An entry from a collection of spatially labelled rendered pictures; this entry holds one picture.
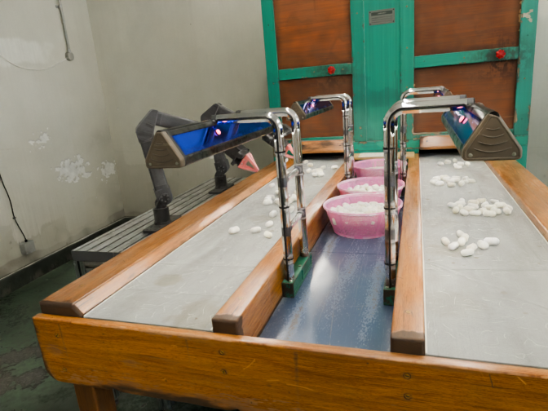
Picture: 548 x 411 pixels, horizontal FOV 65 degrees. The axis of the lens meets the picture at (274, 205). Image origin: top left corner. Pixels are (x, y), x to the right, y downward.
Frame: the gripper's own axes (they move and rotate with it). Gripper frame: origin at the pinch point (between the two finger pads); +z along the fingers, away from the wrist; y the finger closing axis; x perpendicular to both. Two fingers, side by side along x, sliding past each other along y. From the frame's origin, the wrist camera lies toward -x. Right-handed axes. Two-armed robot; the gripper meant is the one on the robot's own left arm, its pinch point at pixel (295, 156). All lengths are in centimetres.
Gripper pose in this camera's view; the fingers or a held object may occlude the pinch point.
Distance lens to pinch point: 219.9
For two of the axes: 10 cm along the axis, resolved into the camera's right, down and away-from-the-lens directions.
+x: -5.3, 7.5, 4.0
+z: 8.0, 6.0, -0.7
